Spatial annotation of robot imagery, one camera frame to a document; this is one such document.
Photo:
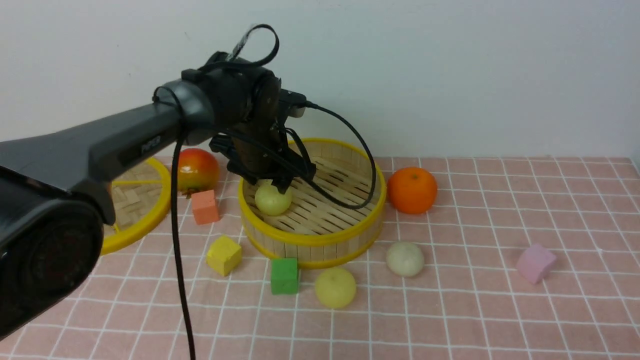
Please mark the green foam cube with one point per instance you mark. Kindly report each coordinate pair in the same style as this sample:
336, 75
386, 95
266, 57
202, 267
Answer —
284, 276

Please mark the orange tangerine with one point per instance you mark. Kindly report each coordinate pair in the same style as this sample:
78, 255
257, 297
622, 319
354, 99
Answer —
412, 190

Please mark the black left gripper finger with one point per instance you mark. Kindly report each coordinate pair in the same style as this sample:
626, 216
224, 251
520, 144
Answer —
282, 183

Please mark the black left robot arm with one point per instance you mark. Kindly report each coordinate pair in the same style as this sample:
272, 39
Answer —
55, 188

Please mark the pink foam block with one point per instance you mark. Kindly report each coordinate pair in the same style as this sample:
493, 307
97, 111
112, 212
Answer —
535, 263

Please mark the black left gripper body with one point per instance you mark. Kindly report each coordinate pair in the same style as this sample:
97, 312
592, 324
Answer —
244, 98

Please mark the red yellow apple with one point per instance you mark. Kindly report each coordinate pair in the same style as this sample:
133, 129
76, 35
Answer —
198, 171

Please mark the yellow bamboo steamer lid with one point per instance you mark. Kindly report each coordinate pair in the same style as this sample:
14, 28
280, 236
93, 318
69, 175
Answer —
141, 199

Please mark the white bun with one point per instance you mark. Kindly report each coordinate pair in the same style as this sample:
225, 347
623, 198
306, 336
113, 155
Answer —
405, 259

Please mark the yellow foam cube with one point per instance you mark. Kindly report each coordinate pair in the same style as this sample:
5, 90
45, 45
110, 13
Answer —
224, 255

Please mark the orange foam cube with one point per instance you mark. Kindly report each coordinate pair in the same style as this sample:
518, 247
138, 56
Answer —
204, 207

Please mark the pink checkered tablecloth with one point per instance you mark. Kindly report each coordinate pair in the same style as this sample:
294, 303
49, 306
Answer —
469, 302

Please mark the pale yellow front bun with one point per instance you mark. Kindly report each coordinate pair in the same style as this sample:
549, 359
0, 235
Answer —
335, 288

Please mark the yellow bamboo steamer tray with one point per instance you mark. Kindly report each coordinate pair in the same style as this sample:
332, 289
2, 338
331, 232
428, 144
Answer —
317, 232

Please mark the pale yellow bun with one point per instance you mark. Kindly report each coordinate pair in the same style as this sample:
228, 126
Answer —
270, 201
335, 288

